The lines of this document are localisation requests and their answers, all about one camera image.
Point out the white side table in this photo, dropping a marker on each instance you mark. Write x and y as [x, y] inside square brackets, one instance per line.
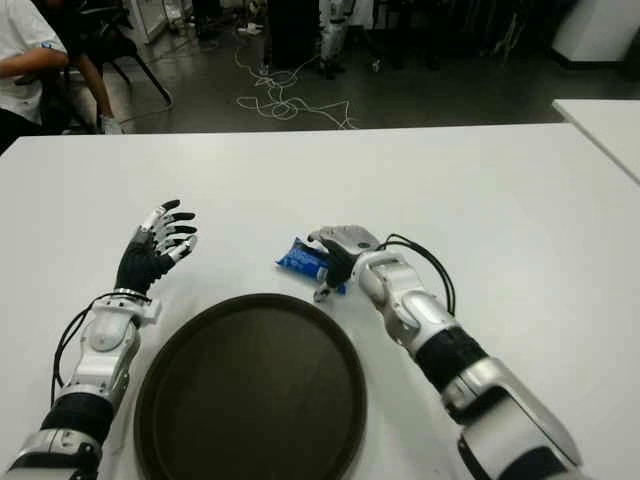
[605, 125]

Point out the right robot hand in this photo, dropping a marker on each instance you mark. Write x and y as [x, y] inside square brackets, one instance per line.
[352, 240]

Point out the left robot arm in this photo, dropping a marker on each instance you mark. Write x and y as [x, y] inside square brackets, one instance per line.
[105, 345]

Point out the silver humanoid robot leg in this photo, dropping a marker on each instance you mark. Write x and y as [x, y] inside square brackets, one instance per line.
[332, 40]

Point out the round dark brown tray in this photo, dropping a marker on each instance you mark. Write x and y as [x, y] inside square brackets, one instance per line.
[250, 390]

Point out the blue Oreo cookie pack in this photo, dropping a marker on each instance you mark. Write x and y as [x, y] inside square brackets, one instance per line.
[302, 260]

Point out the person in white shirt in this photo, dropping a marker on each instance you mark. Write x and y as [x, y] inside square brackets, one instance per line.
[20, 60]

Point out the white power strip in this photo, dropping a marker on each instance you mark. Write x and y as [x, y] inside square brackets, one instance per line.
[250, 29]

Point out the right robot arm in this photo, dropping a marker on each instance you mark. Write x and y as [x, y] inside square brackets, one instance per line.
[425, 320]

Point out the black wheeled cabinet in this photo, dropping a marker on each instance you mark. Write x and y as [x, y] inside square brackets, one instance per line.
[292, 35]

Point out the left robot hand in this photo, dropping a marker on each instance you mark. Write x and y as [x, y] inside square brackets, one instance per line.
[140, 265]

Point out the white cabinet with black base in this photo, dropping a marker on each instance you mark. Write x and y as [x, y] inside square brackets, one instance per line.
[595, 30]

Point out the black office chair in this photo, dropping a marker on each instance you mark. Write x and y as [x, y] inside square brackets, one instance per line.
[115, 45]

